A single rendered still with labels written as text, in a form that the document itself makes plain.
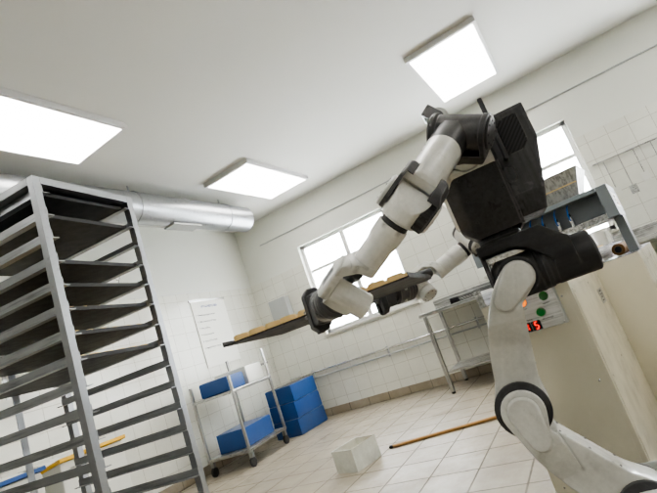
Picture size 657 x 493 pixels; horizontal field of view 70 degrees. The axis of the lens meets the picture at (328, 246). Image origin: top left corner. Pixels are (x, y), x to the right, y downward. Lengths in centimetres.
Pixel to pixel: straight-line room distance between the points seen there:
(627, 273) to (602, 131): 343
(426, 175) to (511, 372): 61
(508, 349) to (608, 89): 479
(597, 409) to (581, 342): 23
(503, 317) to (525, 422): 27
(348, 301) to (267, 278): 598
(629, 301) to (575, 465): 127
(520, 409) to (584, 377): 62
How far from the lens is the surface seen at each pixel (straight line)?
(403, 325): 609
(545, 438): 137
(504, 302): 133
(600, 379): 193
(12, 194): 208
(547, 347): 193
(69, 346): 182
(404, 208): 101
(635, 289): 255
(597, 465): 145
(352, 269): 104
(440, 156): 109
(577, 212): 265
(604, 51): 608
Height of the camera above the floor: 90
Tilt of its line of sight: 11 degrees up
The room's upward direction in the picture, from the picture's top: 19 degrees counter-clockwise
